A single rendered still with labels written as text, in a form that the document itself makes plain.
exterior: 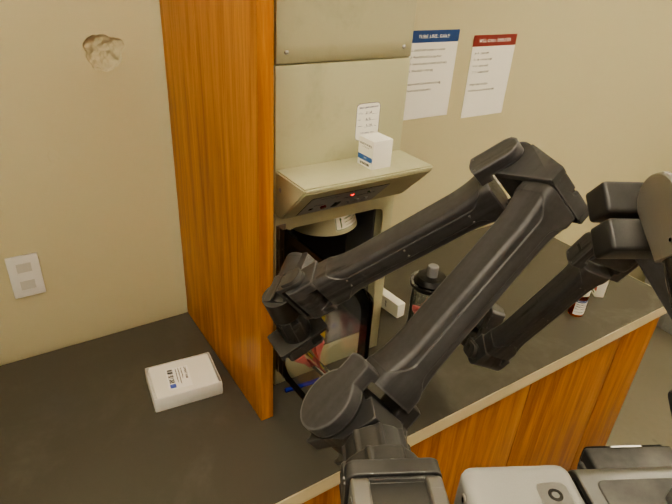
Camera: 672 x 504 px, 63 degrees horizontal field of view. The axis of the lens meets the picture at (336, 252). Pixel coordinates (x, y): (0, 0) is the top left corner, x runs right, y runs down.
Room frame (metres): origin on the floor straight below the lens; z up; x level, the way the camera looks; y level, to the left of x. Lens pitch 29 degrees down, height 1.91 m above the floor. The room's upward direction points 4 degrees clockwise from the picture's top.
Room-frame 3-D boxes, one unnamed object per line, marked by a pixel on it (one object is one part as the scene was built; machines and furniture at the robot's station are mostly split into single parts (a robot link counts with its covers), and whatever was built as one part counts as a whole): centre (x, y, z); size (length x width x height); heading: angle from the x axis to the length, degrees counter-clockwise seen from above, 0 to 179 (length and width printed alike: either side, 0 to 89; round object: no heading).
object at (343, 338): (0.90, 0.02, 1.19); 0.30 x 0.01 x 0.40; 37
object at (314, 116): (1.22, 0.07, 1.33); 0.32 x 0.25 x 0.77; 125
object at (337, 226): (1.21, 0.04, 1.34); 0.18 x 0.18 x 0.05
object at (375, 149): (1.10, -0.07, 1.54); 0.05 x 0.05 x 0.06; 36
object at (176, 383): (1.00, 0.35, 0.96); 0.16 x 0.12 x 0.04; 119
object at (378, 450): (0.36, -0.06, 1.45); 0.09 x 0.08 x 0.12; 97
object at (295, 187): (1.07, -0.03, 1.46); 0.32 x 0.12 x 0.10; 125
